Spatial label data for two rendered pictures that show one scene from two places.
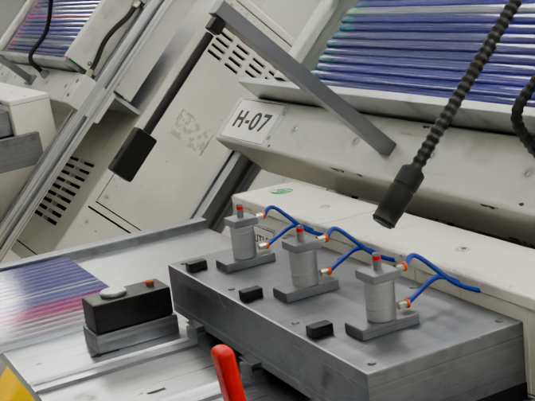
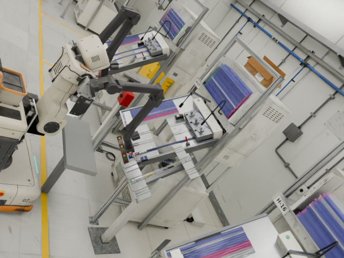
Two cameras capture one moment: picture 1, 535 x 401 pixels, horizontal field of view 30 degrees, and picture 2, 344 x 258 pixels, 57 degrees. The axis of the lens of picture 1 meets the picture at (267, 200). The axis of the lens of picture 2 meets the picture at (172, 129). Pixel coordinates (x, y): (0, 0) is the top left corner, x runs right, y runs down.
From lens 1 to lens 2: 2.01 m
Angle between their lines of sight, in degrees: 31
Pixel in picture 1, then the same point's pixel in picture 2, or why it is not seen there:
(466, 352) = (207, 135)
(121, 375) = (177, 126)
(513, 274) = (213, 127)
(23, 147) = (164, 56)
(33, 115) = (166, 50)
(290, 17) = not seen: outside the picture
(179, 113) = (191, 49)
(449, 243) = (211, 120)
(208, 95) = (197, 46)
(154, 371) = (181, 126)
